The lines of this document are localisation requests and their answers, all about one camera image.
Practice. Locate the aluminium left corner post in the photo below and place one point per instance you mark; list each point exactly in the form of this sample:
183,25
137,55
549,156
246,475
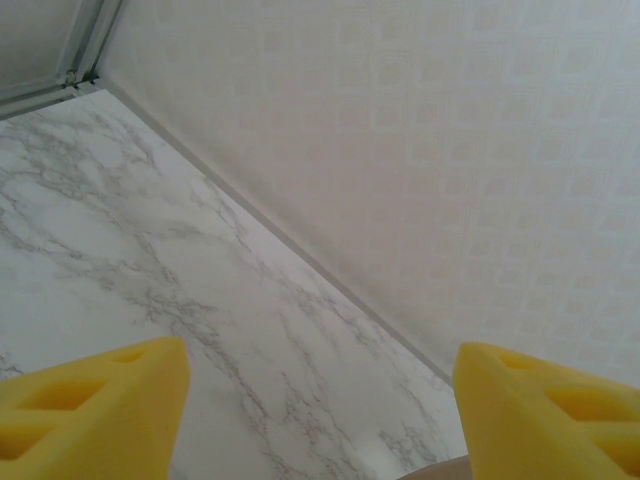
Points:
87,40

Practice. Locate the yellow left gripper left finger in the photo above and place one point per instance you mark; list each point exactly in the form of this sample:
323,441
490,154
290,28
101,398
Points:
100,415

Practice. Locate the aluminium left side rail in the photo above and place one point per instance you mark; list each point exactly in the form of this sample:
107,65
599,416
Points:
30,102

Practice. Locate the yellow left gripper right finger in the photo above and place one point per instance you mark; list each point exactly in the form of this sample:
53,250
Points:
540,430

